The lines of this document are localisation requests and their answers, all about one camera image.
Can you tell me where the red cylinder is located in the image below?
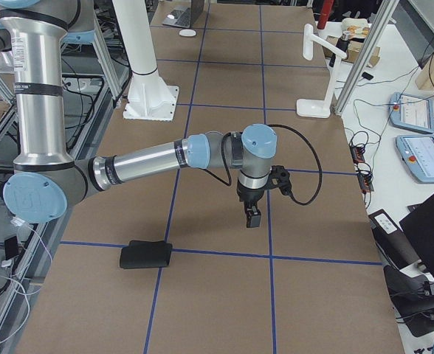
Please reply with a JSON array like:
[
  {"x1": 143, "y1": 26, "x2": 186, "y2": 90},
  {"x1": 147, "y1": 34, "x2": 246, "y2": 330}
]
[{"x1": 317, "y1": 0, "x2": 334, "y2": 30}]

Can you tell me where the aluminium frame post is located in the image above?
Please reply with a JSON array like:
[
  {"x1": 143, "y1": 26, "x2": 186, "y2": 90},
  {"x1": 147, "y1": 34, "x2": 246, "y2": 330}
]
[{"x1": 334, "y1": 0, "x2": 399, "y2": 116}]

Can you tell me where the grey laptop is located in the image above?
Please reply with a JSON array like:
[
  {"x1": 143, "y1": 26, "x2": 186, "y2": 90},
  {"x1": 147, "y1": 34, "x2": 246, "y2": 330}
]
[{"x1": 162, "y1": 0, "x2": 204, "y2": 29}]

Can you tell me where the black mouse pad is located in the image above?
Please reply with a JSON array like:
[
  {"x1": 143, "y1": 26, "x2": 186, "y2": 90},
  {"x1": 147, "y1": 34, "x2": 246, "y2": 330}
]
[{"x1": 119, "y1": 240, "x2": 173, "y2": 269}]

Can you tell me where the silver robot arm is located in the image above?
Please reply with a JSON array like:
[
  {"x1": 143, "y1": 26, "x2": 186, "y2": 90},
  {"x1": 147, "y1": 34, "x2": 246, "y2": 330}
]
[{"x1": 0, "y1": 1, "x2": 278, "y2": 227}]

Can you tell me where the white camera pillar base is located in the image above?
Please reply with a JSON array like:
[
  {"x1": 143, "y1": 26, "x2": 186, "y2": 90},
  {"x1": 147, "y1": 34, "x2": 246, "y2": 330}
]
[{"x1": 112, "y1": 0, "x2": 179, "y2": 121}]

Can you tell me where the white computer mouse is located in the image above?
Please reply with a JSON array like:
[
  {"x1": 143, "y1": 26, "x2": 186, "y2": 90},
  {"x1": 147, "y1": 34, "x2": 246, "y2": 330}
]
[{"x1": 179, "y1": 29, "x2": 196, "y2": 38}]

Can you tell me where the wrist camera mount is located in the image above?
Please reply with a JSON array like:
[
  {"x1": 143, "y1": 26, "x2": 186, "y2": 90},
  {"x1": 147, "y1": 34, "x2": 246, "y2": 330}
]
[{"x1": 266, "y1": 165, "x2": 292, "y2": 196}]

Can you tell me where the aluminium frame rack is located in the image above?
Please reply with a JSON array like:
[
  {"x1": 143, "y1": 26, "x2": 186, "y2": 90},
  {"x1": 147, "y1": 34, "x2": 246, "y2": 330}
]
[{"x1": 0, "y1": 55, "x2": 129, "y2": 351}]

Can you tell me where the cardboard box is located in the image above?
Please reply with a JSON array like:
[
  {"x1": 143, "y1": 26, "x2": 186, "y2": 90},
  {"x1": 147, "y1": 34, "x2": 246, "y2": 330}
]
[{"x1": 326, "y1": 35, "x2": 380, "y2": 68}]

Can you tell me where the blue teach pendant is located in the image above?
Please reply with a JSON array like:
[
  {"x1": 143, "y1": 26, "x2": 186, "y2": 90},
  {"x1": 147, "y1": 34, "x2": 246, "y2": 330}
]
[
  {"x1": 395, "y1": 134, "x2": 434, "y2": 184},
  {"x1": 389, "y1": 92, "x2": 434, "y2": 133}
]

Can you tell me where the black water bottle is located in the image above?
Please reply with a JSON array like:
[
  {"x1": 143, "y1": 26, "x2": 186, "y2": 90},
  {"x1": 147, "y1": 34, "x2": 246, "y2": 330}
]
[{"x1": 329, "y1": 30, "x2": 351, "y2": 67}]

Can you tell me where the near blue teach pendant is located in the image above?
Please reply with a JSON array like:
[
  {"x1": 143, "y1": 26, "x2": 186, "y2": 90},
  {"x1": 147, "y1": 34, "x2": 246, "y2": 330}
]
[{"x1": 395, "y1": 134, "x2": 434, "y2": 184}]

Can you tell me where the far blue teach pendant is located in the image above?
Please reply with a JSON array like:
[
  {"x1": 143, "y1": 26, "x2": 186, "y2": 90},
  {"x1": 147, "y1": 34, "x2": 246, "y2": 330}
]
[{"x1": 389, "y1": 92, "x2": 434, "y2": 133}]

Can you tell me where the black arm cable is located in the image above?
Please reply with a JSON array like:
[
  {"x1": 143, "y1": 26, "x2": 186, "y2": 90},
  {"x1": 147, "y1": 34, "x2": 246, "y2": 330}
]
[{"x1": 219, "y1": 124, "x2": 323, "y2": 206}]

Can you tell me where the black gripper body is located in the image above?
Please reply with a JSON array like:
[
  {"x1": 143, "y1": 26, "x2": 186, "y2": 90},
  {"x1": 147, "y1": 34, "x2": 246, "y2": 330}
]
[{"x1": 237, "y1": 183, "x2": 264, "y2": 211}]

